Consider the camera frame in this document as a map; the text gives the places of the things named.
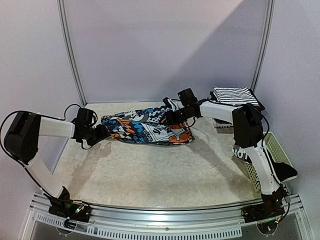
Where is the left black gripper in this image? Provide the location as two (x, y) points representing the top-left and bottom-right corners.
(81, 123), (110, 146)

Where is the colourful graphic print garment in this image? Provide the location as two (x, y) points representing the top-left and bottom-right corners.
(101, 105), (195, 146)

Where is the black white striped shirt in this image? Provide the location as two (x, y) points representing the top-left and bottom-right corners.
(213, 87), (259, 107)

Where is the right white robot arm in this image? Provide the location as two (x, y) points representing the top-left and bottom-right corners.
(163, 97), (281, 196)

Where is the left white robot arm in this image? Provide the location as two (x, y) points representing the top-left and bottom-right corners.
(0, 108), (109, 217)

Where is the white perforated laundry basket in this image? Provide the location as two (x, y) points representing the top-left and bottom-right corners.
(232, 132), (298, 197)

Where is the black folded shirt with buttons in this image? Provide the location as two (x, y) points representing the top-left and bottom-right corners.
(209, 89), (265, 111)

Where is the black white lettered garment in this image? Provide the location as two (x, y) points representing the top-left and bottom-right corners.
(232, 144), (298, 182)

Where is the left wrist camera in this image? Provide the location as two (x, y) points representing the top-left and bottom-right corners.
(73, 107), (98, 127)

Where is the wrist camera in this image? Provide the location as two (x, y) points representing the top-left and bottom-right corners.
(73, 107), (98, 127)
(162, 88), (198, 112)

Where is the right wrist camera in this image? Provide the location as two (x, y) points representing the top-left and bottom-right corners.
(162, 88), (198, 112)

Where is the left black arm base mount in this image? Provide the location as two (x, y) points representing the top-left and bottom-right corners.
(43, 186), (92, 223)

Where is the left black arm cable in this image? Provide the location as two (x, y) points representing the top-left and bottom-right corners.
(0, 103), (81, 198)

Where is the aluminium front rail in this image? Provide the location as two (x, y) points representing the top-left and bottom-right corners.
(21, 193), (314, 240)

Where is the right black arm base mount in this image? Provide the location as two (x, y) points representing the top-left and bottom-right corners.
(240, 191), (290, 224)

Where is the left aluminium frame post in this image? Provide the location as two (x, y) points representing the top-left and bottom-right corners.
(57, 0), (88, 106)

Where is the aluminium frame post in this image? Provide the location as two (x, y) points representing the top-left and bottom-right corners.
(57, 0), (88, 106)
(250, 0), (275, 92)

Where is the right aluminium frame post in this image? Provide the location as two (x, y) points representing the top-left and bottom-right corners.
(250, 0), (275, 92)

